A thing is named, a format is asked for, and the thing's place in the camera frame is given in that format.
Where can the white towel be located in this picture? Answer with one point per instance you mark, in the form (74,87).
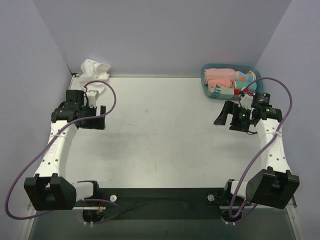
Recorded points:
(94,71)

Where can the cartoon print rolled towel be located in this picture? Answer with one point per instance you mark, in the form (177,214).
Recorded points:
(245,77)

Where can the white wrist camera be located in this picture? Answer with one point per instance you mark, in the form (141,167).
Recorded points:
(246,101)
(92,97)

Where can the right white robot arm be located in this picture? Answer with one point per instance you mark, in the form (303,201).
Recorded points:
(274,185)

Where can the red patterned rolled towel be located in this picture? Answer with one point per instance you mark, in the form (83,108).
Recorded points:
(245,91)

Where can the salmon rolled towel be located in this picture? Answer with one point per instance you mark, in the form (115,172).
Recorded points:
(222,82)

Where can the patterned white-teal rolled towel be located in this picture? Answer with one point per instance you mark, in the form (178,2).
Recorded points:
(217,91)

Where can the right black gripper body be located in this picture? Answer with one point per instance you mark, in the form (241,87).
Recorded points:
(233,117)

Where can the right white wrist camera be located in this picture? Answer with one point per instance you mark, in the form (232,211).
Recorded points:
(246,101)

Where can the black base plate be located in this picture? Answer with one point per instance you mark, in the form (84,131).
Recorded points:
(156,204)

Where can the teal rolled towel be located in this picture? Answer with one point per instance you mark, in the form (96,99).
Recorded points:
(239,85)

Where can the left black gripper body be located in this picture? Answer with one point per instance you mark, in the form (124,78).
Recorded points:
(100,117)

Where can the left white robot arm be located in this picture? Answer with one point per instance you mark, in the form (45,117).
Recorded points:
(49,189)

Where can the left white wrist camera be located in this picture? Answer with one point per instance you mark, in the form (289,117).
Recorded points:
(92,97)

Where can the teal plastic basket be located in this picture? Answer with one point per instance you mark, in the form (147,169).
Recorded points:
(242,68)

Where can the pink rolled towel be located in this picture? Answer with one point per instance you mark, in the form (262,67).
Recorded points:
(219,73)

